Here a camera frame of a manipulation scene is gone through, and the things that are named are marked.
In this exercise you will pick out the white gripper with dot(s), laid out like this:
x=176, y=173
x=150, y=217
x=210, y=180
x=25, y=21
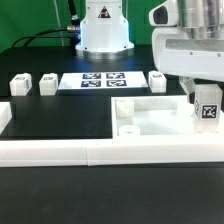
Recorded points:
x=175, y=54

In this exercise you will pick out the white square tabletop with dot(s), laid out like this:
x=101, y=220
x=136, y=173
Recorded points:
x=149, y=116

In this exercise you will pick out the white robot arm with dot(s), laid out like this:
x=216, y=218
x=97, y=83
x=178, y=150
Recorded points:
x=105, y=31

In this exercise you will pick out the white marker sheet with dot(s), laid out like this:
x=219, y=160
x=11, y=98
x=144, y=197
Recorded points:
x=102, y=80

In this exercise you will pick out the white U-shaped fence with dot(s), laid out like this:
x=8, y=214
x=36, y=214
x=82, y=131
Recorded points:
x=198, y=148

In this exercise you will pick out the metal cable connector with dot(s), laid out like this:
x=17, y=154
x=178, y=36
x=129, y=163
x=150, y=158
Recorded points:
x=73, y=28

